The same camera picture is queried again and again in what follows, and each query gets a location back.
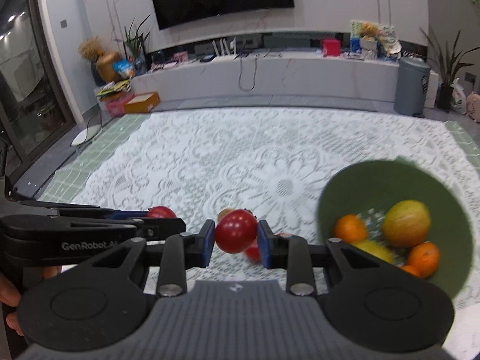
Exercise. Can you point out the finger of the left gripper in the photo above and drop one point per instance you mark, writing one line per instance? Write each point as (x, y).
(154, 227)
(126, 215)

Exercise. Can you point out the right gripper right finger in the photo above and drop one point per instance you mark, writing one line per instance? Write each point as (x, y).
(290, 254)

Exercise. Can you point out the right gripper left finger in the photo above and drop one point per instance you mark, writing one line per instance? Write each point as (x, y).
(180, 253)

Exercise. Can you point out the red cherry tomato hidden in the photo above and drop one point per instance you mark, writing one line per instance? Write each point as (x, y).
(252, 252)

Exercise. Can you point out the orange tangerine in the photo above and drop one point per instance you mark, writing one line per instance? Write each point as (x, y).
(350, 228)
(411, 270)
(425, 258)

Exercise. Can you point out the person left hand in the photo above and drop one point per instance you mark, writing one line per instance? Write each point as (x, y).
(10, 296)

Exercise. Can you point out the brown longan front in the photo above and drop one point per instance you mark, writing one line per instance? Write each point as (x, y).
(223, 213)

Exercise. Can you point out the yellow-green mango front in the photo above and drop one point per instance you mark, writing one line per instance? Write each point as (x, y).
(376, 249)

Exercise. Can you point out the white lace tablecloth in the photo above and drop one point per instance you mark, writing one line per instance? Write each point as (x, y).
(273, 161)

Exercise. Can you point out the green colander bowl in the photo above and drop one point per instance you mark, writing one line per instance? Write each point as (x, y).
(369, 189)

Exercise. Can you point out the orange cardboard box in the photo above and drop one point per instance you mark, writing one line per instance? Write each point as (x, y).
(142, 103)

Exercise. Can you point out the orange-green mango back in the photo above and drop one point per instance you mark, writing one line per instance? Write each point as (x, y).
(406, 224)

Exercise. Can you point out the golden vase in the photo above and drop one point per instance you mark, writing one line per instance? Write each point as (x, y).
(105, 67)

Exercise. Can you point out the left potted plant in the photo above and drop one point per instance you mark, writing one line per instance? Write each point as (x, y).
(134, 44)

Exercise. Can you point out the white tv console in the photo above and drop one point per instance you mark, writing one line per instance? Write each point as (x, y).
(275, 79)

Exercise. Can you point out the white wifi router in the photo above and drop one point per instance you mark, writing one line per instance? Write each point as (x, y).
(225, 50)

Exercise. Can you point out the grey trash bin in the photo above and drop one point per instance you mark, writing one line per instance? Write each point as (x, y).
(411, 87)

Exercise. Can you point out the red box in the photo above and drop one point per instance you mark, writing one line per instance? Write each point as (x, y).
(331, 47)

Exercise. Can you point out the potted plant by bin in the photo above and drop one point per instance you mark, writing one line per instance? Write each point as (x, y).
(448, 59)

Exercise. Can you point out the plush toy gift pile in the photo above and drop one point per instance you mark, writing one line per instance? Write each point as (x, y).
(371, 41)

